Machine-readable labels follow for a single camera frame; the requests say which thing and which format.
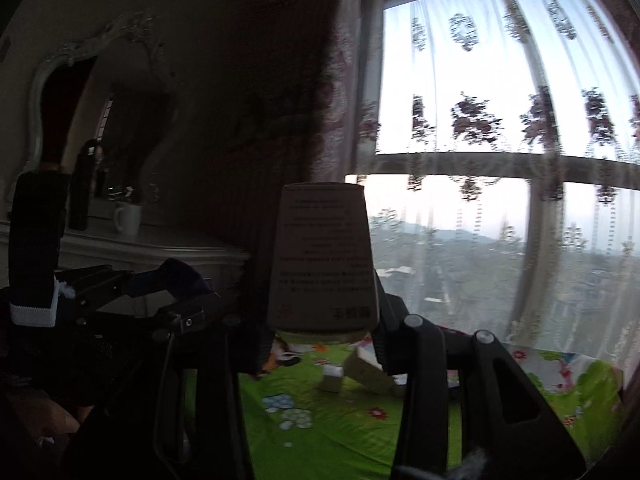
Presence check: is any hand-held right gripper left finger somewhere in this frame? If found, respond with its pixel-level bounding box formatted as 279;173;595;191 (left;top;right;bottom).
150;305;276;480

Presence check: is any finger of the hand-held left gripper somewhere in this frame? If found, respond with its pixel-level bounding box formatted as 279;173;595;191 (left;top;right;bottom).
90;292;223;342
56;259;215;311

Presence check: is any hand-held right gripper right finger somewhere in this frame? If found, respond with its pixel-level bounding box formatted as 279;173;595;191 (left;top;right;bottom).
372;280;588;480

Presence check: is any person's left hand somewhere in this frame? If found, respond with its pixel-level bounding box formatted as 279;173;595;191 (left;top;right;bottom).
10;396;83;461

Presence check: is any white carved dresser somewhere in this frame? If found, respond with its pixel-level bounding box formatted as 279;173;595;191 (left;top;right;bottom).
0;222;251;313

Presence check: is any large white box gold print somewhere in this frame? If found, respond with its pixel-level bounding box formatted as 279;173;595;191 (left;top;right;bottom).
345;347;407;398

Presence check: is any white mug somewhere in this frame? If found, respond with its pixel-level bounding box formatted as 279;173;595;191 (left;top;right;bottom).
114;201;143;236

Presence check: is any small white cube box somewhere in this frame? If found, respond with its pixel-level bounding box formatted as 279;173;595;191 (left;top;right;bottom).
321;362;345;393

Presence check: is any dark bottle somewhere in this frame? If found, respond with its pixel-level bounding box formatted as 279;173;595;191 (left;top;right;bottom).
69;142;93;231

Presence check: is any cartoon printed green tablecloth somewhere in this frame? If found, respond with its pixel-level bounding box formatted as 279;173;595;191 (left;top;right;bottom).
185;335;626;480

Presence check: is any sheer lace curtain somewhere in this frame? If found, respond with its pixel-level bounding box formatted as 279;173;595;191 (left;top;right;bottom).
350;0;640;376

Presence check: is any ornate silver framed mirror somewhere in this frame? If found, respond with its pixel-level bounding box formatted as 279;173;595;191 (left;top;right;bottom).
25;15;173;221

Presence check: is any pink drape curtain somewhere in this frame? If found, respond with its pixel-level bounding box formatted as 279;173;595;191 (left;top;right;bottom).
165;0;386;311

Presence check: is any window frame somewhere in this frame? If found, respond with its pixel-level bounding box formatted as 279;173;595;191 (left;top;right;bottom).
372;150;640;346

